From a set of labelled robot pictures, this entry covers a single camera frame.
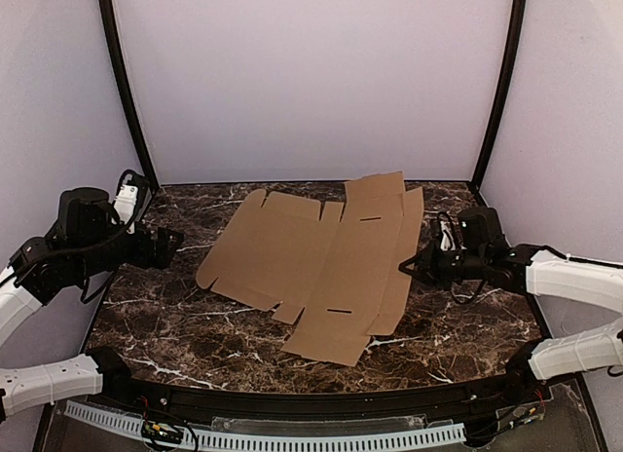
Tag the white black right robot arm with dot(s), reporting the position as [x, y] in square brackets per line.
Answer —
[474, 248]

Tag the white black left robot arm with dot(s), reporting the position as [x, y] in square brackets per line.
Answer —
[93, 234]

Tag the black front table rail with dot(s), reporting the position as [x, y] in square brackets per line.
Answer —
[472, 401]

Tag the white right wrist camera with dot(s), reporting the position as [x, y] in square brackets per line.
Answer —
[448, 238]

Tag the black frame post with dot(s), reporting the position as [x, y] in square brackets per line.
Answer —
[502, 88]
[115, 51]

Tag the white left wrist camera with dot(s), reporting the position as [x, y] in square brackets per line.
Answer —
[125, 202]

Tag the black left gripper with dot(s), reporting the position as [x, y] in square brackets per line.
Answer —
[156, 247]

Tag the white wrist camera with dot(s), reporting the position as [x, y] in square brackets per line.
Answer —
[125, 202]
[448, 238]

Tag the small green circuit board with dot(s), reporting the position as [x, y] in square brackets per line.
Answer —
[162, 432]

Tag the brown cardboard box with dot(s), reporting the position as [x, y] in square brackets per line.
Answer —
[330, 269]

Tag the white slotted cable duct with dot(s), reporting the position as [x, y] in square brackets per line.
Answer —
[224, 434]

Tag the black right frame post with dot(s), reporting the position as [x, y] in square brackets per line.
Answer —
[502, 88]

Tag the black left frame post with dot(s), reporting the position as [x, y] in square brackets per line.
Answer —
[115, 51]

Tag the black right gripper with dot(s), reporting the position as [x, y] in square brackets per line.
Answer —
[427, 268]

